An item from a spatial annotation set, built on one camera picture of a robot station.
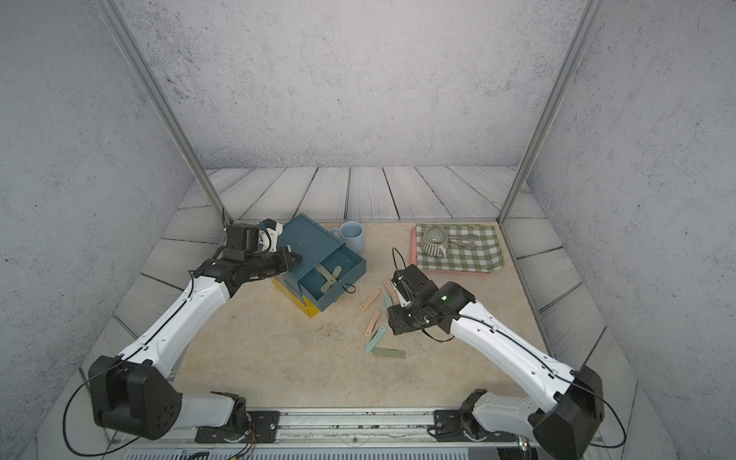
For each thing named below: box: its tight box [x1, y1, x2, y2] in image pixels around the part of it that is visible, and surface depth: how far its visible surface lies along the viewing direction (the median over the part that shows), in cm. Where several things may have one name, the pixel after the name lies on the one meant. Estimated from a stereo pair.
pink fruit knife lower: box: [364, 309, 382, 337], surface depth 93 cm
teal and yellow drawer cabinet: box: [272, 213, 368, 320], surface depth 86 cm
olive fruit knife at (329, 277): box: [315, 263, 338, 285], surface depth 86 cm
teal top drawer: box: [298, 243, 368, 312], surface depth 85 cm
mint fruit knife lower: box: [364, 326, 388, 353], surface depth 90 cm
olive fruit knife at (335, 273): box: [320, 265, 343, 293], surface depth 86 cm
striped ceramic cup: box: [420, 227, 449, 259], surface depth 107 cm
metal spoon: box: [447, 233, 480, 251], surface depth 117 cm
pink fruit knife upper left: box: [360, 287, 382, 312], surface depth 99 cm
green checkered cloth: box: [415, 224, 505, 274], surface depth 113 cm
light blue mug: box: [332, 220, 365, 253], surface depth 111 cm
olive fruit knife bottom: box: [371, 346, 407, 359], surface depth 88 cm
